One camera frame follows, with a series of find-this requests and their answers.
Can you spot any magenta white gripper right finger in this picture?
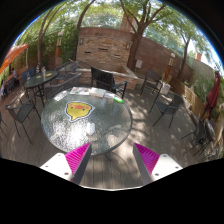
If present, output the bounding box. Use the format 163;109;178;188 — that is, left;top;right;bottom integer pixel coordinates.
133;143;182;185

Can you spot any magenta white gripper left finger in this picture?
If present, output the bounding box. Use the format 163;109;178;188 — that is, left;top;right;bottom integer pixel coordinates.
41;143;92;185

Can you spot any white computer mouse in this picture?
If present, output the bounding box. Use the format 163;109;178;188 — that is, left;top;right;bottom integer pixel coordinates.
86;123;95;135

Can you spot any yellow duck mouse pad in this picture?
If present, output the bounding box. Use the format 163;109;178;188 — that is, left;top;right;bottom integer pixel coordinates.
65;101;95;121

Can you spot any round glass patio table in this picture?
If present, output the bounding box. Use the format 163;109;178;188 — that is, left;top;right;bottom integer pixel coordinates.
41;89;133;156

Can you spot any grey patio chair left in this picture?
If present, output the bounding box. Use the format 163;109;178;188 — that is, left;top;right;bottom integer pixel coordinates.
4;97;41;145

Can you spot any green small object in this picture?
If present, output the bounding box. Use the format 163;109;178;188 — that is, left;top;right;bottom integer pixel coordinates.
114;97;123;103

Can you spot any open white book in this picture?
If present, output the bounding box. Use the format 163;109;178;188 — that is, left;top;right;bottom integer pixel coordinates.
70;87;106;97

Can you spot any white paper sheet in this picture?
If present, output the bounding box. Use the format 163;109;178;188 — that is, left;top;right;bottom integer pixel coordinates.
104;92;115;99

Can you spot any black patio chair far right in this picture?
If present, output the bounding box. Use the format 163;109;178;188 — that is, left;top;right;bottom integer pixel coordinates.
140;70;162;94

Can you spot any grey patio chair near table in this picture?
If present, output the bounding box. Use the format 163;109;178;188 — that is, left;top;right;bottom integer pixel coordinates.
44;72;81;99

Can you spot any black patio chair behind table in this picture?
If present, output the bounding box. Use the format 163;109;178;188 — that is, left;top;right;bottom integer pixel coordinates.
91;67;127;98

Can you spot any orange patio umbrella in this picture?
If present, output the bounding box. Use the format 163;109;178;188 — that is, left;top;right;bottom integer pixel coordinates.
0;44;28;74

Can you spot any tree trunk centre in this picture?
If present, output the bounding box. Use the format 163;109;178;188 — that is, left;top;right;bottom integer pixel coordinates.
119;0;166;70

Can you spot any brick fountain wall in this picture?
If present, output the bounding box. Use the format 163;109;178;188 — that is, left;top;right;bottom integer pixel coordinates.
76;27;135;70

